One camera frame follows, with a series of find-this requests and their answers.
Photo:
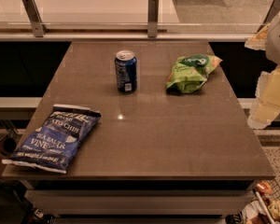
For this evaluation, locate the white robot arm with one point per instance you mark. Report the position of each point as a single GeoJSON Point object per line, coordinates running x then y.
{"type": "Point", "coordinates": [273, 40]}

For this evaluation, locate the left metal railing bracket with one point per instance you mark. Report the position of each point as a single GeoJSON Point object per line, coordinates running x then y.
{"type": "Point", "coordinates": [38, 28]}

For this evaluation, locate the middle metal railing bracket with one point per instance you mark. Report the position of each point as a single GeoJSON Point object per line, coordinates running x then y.
{"type": "Point", "coordinates": [152, 18]}

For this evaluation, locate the green chip bag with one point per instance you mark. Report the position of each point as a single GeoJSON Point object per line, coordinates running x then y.
{"type": "Point", "coordinates": [189, 73]}

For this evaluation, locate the blue chip bag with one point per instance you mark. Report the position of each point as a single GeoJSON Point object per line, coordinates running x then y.
{"type": "Point", "coordinates": [52, 146]}

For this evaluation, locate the metal railing bracket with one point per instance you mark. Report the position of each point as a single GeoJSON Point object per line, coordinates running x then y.
{"type": "Point", "coordinates": [272, 12]}
{"type": "Point", "coordinates": [152, 18]}
{"type": "Point", "coordinates": [38, 28]}

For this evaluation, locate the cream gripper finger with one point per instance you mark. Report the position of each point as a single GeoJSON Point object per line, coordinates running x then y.
{"type": "Point", "coordinates": [266, 108]}
{"type": "Point", "coordinates": [258, 41]}

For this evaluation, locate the right metal railing bracket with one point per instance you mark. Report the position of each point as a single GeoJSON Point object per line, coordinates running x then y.
{"type": "Point", "coordinates": [272, 12]}

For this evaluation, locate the wire basket with snacks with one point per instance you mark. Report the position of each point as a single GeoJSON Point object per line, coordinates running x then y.
{"type": "Point", "coordinates": [265, 207]}

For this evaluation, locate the blue soda can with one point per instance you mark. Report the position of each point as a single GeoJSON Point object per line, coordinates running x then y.
{"type": "Point", "coordinates": [126, 71]}

